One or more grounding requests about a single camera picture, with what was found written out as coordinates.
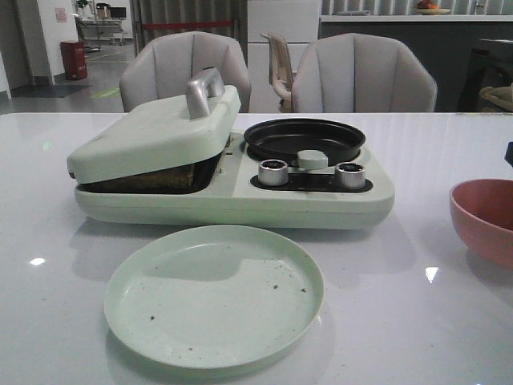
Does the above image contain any red barrier belt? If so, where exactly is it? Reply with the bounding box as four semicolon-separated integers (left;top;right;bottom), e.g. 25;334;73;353
141;20;233;30

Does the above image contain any green breakfast maker lid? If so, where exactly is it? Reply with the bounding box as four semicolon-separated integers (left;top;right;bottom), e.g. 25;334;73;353
67;85;241;184

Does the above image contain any left silver knob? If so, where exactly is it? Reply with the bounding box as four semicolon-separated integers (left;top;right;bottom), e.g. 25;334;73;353
257;159;289;187

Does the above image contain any red trash bin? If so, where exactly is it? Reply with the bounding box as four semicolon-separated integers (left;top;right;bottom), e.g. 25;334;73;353
60;41;87;80

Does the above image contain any green round plate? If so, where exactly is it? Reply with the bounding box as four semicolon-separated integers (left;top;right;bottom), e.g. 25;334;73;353
104;225;325;371

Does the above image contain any pink bowl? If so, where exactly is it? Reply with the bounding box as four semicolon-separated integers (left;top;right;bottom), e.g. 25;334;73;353
450;179;512;269

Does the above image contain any white office chair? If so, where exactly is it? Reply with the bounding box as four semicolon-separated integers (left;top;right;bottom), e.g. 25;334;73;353
261;32;294;113

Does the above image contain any white refrigerator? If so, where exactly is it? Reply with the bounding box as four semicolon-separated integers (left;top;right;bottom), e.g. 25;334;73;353
247;1;321;113

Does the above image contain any dark kitchen counter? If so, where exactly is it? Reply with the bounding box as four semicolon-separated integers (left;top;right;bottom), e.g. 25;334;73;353
319;15;512;112

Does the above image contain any silver knob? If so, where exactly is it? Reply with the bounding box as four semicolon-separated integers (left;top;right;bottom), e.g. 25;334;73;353
257;159;289;187
333;162;366;190

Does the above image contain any fruit bowl on counter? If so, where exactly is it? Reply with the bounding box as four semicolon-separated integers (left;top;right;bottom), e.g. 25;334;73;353
414;0;450;15

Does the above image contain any left beige armchair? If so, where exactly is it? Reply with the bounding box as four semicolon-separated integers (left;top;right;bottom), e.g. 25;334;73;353
119;31;251;112

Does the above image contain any green breakfast maker base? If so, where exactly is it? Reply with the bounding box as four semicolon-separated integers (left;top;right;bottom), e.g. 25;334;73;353
75;133;395;229

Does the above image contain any black round frying pan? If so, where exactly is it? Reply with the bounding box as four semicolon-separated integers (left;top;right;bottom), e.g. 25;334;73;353
244;118;366;166

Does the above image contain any right beige armchair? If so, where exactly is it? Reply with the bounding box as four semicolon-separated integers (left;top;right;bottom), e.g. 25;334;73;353
292;33;438;113

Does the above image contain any beige armchair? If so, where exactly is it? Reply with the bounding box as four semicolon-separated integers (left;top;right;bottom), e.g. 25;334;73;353
292;33;438;113
119;31;251;112

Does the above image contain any right silver knob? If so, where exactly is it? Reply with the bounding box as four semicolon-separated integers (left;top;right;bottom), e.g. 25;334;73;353
333;162;366;190

